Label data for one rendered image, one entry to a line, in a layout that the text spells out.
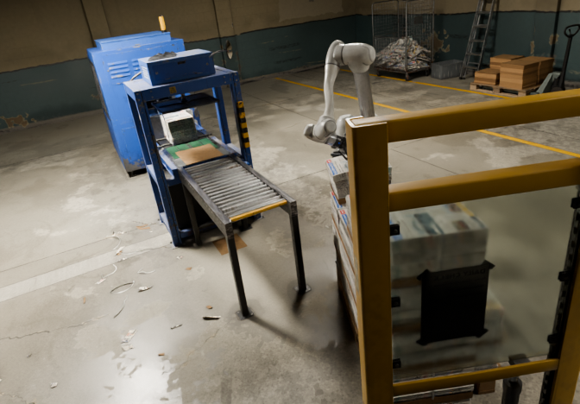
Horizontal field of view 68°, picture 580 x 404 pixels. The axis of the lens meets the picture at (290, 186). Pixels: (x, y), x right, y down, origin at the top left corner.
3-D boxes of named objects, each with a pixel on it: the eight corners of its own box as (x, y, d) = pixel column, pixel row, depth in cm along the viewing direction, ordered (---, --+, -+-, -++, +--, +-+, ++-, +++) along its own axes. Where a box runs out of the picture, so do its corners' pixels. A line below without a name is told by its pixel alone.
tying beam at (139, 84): (239, 82, 402) (237, 71, 397) (136, 103, 366) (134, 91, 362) (217, 74, 458) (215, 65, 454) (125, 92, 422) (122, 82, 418)
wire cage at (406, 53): (433, 75, 1004) (435, -4, 933) (406, 82, 972) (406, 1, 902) (399, 70, 1104) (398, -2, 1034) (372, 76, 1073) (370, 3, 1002)
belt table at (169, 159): (238, 160, 426) (236, 151, 422) (173, 179, 402) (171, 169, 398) (216, 144, 484) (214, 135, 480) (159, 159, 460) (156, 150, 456)
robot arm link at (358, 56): (363, 134, 333) (391, 135, 322) (356, 147, 323) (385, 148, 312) (347, 39, 285) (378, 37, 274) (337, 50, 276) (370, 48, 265)
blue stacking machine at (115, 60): (214, 156, 661) (185, 12, 575) (128, 179, 612) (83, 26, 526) (188, 135, 786) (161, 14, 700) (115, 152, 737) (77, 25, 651)
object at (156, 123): (215, 143, 485) (213, 135, 481) (158, 158, 461) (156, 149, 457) (181, 118, 612) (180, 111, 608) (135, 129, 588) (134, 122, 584)
